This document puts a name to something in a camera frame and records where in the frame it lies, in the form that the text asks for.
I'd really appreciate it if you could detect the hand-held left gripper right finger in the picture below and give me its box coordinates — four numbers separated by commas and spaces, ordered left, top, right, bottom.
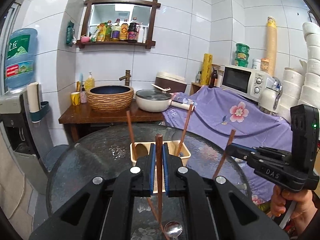
162, 142, 290, 240

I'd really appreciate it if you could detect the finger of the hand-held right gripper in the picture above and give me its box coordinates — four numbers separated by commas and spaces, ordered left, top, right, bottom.
226, 145, 253, 162
232, 143, 261, 154

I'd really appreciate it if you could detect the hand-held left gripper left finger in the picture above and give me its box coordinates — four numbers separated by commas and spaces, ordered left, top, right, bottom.
29, 142, 155, 240

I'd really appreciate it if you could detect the brown wooden chopstick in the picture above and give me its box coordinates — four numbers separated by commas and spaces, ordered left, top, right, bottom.
146, 197, 167, 240
212, 129, 237, 180
126, 110, 137, 156
174, 104, 195, 156
155, 133, 163, 230

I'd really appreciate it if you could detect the cream plastic utensil holder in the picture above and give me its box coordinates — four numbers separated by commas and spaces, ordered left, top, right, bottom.
130, 141, 192, 167

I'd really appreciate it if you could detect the person's right hand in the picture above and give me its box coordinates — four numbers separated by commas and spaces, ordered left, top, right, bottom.
271, 184, 320, 233

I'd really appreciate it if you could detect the purple floral cloth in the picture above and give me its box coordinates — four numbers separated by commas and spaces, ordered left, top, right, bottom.
162, 85, 320, 205

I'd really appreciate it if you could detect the white electric kettle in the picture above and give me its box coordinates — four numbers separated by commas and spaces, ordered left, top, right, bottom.
257, 76, 284, 113

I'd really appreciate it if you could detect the metal spoon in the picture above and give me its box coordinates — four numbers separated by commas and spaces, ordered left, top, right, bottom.
164, 221, 183, 240

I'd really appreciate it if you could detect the white pot with lid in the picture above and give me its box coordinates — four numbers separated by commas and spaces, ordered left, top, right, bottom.
135, 89, 195, 112

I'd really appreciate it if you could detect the white microwave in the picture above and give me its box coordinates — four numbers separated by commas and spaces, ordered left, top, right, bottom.
221, 64, 274, 102

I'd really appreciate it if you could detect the brown glass bottle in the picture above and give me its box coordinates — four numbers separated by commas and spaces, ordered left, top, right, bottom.
209, 67, 218, 88

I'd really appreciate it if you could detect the short stack of white bowls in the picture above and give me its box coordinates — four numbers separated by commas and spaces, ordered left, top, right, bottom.
277, 67, 306, 123

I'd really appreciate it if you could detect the woven basin sink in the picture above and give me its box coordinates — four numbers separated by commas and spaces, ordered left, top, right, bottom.
86, 85, 134, 113

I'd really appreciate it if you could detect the yellow cling film roll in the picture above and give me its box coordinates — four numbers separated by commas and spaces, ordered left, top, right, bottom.
201, 53, 213, 86

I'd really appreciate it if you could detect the wooden counter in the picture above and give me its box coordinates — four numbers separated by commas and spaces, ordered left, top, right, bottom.
59, 102, 165, 143

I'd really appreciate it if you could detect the brown and white rice cooker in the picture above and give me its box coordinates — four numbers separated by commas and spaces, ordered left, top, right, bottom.
155, 71, 187, 93

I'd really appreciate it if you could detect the bronze faucet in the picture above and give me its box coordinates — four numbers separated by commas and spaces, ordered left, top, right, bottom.
119, 69, 131, 87

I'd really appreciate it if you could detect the stack of yellow paper cups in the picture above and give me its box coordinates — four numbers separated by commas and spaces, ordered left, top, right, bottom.
265, 17, 278, 77

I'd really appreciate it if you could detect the yellow soap bottle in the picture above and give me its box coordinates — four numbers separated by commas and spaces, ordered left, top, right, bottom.
84, 72, 95, 92

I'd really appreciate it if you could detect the tall stack of white bowls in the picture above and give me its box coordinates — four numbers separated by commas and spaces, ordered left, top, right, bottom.
301, 22, 320, 105

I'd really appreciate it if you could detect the teal cup holder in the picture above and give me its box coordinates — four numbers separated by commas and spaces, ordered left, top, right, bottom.
29, 101, 50, 123

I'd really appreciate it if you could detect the white plastic bottle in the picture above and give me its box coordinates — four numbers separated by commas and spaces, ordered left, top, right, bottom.
138, 22, 147, 43

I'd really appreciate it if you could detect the white paper cup tube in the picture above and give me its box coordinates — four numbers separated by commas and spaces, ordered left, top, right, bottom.
27, 82, 41, 113

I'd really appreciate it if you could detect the beige cloth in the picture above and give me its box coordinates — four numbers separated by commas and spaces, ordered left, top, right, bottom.
0, 130, 38, 220

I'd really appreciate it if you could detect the dark soy sauce bottle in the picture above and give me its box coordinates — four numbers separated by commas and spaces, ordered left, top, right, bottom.
127, 17, 139, 43

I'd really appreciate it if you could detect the yellow label bottle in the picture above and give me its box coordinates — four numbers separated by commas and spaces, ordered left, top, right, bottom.
119, 19, 129, 41

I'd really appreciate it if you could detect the grey water dispenser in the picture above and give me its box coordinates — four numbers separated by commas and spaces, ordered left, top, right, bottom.
0, 89, 48, 196

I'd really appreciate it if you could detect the purple label bottle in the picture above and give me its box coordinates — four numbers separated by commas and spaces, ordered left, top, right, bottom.
111, 19, 121, 41

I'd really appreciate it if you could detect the green oil bottle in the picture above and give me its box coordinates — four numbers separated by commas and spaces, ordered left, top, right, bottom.
105, 20, 113, 42

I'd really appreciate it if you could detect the yellow snack packet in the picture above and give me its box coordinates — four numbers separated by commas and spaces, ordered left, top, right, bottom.
90, 23, 107, 42

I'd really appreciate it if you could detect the blue water jug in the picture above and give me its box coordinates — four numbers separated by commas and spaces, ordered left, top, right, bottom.
4, 28, 38, 92

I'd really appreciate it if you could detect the wooden framed mirror shelf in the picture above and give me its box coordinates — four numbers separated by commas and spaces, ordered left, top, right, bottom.
76, 0, 162, 48

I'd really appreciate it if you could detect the green wall packet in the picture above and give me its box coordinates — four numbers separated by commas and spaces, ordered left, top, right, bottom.
66, 20, 77, 47

